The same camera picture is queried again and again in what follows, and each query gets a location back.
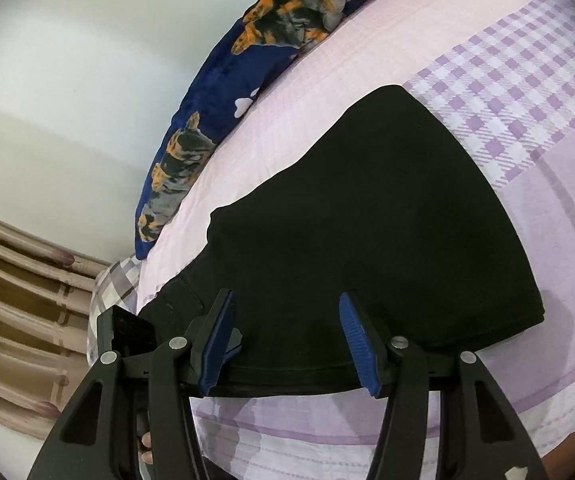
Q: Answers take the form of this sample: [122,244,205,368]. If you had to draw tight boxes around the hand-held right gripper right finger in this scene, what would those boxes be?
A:
[338,291,551,480]

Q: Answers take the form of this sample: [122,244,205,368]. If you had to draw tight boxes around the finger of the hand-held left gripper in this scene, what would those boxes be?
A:
[225,327,245,363]

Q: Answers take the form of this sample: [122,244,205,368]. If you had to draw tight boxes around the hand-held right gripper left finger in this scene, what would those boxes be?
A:
[28,287,238,480]

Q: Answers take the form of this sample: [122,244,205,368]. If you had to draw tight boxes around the black pants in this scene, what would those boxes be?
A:
[138,84,547,397]

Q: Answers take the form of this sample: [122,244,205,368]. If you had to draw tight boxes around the person's left hand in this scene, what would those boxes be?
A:
[139,431,155,468]

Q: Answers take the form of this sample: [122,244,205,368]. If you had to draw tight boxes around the plaid pillow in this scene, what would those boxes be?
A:
[86,255,144,367]

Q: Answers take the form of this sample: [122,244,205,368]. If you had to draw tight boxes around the rattan bed headboard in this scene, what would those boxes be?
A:
[0,203,114,428]

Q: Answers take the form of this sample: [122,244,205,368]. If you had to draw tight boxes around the pink purple checked bed sheet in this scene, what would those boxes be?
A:
[136,0,575,480]

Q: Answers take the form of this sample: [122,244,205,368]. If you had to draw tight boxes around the blue printed fleece blanket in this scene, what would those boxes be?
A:
[134,0,423,261]

